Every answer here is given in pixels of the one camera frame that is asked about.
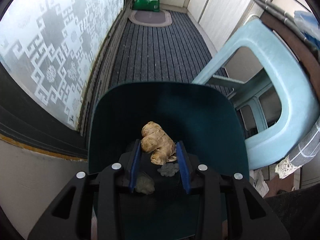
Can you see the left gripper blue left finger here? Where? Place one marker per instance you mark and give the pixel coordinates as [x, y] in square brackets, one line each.
[134, 164]

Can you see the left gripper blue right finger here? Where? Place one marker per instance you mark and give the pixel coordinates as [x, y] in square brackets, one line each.
[182, 159]

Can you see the brown ginger root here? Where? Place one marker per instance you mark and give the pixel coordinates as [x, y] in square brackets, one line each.
[157, 143]

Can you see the tan crumpled trash piece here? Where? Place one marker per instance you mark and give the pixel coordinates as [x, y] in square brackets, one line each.
[144, 184]

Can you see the grey crumpled trash piece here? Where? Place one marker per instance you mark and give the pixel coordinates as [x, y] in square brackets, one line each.
[168, 169]

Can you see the dark teal trash bin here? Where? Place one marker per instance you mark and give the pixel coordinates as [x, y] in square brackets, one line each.
[200, 117]

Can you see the dark striped floor mat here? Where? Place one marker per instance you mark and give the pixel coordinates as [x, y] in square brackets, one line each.
[150, 57]

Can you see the grey checked tablecloth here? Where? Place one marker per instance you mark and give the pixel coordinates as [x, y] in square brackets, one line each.
[301, 154]

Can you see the light blue plastic stool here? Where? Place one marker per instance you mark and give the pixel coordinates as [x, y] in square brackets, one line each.
[299, 105]

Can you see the grey oval floor mat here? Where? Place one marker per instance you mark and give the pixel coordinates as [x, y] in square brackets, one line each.
[151, 18]

